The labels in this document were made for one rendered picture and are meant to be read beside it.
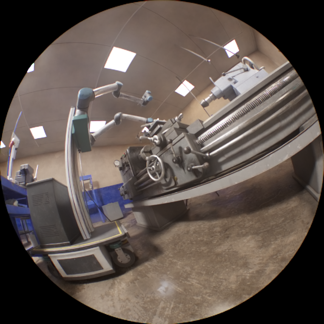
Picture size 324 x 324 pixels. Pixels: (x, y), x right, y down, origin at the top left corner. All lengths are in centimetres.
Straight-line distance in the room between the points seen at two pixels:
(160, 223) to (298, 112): 171
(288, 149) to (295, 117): 30
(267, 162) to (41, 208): 139
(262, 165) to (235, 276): 53
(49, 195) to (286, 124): 161
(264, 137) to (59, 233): 147
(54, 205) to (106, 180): 408
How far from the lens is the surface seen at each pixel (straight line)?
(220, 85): 102
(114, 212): 334
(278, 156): 56
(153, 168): 75
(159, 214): 142
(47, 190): 96
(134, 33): 291
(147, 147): 159
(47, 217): 97
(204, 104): 105
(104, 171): 495
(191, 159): 63
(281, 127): 76
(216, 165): 75
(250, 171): 54
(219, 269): 67
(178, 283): 68
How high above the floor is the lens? 54
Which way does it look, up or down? 13 degrees up
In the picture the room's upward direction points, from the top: 22 degrees counter-clockwise
